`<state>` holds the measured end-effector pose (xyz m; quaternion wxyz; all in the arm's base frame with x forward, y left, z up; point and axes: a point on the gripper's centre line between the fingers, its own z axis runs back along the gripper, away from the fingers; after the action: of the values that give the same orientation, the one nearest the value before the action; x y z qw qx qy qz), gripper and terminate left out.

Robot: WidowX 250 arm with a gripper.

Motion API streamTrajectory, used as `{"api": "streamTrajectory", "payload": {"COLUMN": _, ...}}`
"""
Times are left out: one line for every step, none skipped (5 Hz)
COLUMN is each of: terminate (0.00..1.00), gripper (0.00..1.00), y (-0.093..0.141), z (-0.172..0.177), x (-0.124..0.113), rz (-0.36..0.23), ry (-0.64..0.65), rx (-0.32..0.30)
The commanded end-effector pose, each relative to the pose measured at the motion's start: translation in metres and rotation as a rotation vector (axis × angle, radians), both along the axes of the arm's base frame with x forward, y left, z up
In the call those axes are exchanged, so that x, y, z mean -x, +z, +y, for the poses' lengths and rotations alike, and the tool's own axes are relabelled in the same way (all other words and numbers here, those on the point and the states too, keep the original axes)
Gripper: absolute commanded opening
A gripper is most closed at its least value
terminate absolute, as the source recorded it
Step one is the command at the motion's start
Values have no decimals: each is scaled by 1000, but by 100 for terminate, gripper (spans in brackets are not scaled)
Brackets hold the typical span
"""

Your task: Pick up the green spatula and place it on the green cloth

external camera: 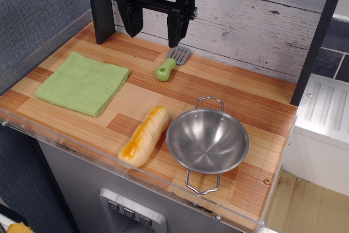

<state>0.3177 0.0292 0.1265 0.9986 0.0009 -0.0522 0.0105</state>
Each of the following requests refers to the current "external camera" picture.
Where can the green handled grey spatula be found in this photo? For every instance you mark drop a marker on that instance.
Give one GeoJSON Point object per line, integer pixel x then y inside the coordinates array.
{"type": "Point", "coordinates": [177, 56]}

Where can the green folded cloth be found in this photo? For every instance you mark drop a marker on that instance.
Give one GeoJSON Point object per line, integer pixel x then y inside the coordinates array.
{"type": "Point", "coordinates": [83, 85]}

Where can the toy bread baguette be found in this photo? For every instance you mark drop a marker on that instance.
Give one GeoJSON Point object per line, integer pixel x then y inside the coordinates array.
{"type": "Point", "coordinates": [145, 138]}

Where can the grey dispenser button panel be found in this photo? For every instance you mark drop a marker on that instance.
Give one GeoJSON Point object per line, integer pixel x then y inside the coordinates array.
{"type": "Point", "coordinates": [126, 215]}

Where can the white ridged side unit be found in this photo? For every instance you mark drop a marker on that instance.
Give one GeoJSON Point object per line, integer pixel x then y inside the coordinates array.
{"type": "Point", "coordinates": [317, 148]}

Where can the yellow object bottom corner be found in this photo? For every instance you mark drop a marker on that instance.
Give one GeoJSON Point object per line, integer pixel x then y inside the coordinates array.
{"type": "Point", "coordinates": [19, 228]}

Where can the steel two-handled bowl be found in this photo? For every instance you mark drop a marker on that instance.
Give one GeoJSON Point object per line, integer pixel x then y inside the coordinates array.
{"type": "Point", "coordinates": [207, 141]}

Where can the dark right vertical post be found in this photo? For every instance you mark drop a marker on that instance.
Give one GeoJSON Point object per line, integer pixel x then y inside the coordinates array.
{"type": "Point", "coordinates": [321, 30]}

